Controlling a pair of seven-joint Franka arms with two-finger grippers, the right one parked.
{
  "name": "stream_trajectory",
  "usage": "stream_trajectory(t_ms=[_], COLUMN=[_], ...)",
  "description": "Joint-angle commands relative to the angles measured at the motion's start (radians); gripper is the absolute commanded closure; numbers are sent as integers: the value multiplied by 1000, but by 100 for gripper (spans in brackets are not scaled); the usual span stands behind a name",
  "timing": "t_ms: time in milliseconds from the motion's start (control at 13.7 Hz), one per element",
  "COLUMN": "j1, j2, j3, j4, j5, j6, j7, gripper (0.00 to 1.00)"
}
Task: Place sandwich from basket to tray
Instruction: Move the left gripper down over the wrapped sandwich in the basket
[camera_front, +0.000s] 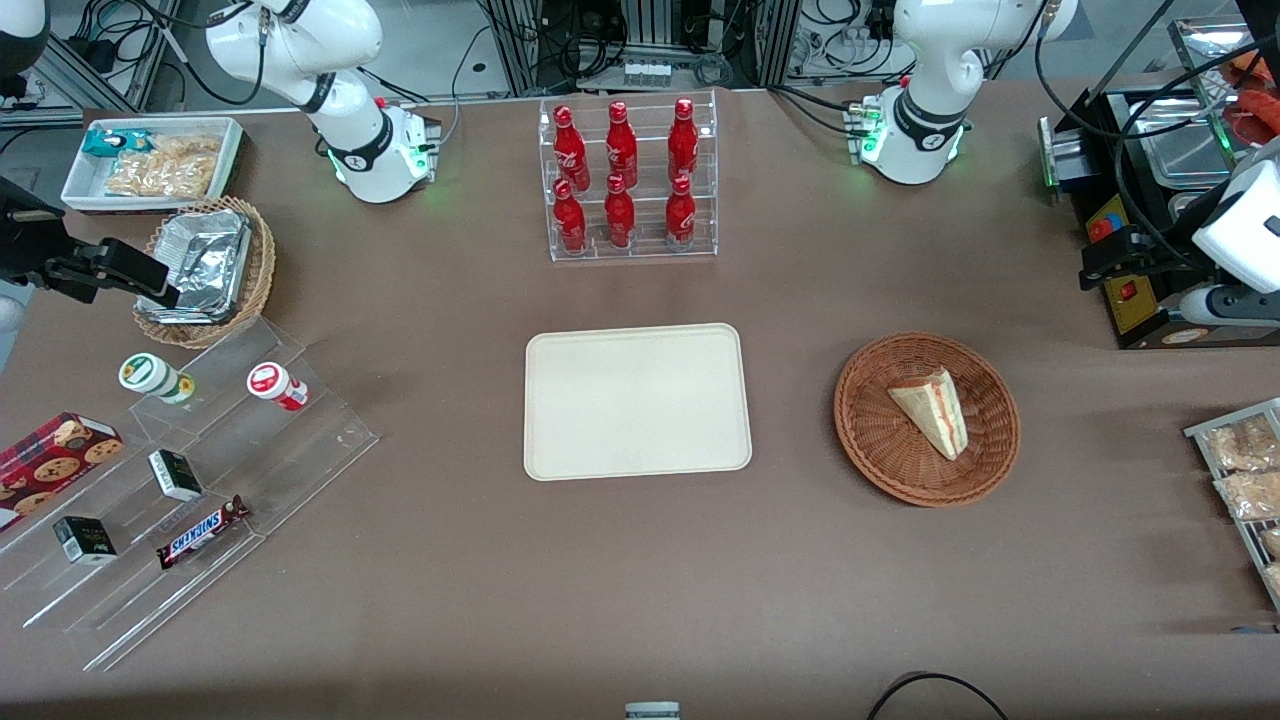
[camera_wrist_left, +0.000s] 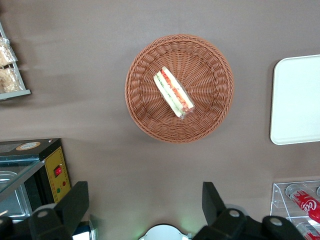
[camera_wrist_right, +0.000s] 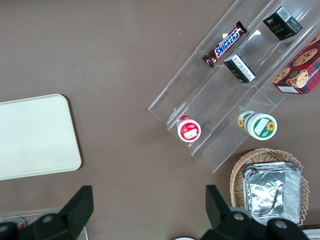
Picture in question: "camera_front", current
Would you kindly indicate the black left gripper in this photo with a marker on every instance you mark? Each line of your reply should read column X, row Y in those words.
column 1158, row 262

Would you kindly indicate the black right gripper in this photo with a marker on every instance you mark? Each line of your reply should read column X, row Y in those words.
column 22, row 250

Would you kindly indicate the triangular sandwich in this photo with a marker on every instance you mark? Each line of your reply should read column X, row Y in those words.
column 932, row 410

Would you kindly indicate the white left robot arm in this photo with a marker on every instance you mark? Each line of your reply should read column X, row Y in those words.
column 915, row 120

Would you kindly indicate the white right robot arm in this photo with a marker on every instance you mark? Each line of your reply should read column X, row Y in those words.
column 350, row 120

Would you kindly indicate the tan wicker basket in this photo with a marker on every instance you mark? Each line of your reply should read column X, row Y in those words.
column 258, row 270

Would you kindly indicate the tray of packaged snacks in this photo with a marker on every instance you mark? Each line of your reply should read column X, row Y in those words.
column 1200, row 432

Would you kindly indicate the brown round wicker basket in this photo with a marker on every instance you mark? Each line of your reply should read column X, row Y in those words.
column 880, row 440

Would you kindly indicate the cream plastic serving tray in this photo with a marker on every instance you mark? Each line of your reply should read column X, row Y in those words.
column 637, row 402

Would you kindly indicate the black food warmer cabinet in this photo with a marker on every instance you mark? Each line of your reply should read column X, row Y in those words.
column 1135, row 310

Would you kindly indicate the aluminium foil container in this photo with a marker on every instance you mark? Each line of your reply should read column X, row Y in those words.
column 205, row 262

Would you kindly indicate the white rectangular snack bin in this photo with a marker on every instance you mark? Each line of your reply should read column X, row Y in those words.
column 80, row 190

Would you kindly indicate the steel warmer pan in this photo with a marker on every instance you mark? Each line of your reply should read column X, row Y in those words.
column 1185, row 205
column 1175, row 150

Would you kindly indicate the green lid snack cup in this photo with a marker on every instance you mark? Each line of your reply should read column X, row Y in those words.
column 150, row 375

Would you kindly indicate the clear bag of crackers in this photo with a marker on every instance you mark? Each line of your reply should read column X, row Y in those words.
column 190, row 146
column 160, row 178

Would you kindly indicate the teal snack packet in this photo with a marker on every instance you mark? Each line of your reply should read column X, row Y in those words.
column 105, row 142

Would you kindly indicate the red lid snack cup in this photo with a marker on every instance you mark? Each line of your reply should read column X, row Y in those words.
column 274, row 385

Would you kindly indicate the red cookie box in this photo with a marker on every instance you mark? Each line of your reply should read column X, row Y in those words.
column 50, row 462

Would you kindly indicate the small black carton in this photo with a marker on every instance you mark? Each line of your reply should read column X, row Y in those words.
column 84, row 540
column 176, row 476

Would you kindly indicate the red sausage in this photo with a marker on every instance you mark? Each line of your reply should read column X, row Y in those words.
column 1252, row 68
column 1255, row 112

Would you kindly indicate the clear bag of fried snack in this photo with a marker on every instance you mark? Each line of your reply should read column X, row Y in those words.
column 1250, row 494
column 1240, row 445

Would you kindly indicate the clear acrylic stepped display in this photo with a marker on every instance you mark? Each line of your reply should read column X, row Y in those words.
column 250, row 470

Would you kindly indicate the snickers chocolate bar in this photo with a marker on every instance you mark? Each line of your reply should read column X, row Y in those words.
column 200, row 534

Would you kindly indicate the red cola bottle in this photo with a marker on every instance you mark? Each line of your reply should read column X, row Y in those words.
column 571, row 150
column 680, row 216
column 569, row 222
column 683, row 142
column 619, row 218
column 621, row 148

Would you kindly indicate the clear acrylic bottle rack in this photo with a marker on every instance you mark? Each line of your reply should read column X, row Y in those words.
column 645, row 250

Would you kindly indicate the white power strip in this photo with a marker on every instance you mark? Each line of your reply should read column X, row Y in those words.
column 648, row 74

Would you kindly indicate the small grey device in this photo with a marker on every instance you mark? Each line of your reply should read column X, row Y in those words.
column 652, row 711

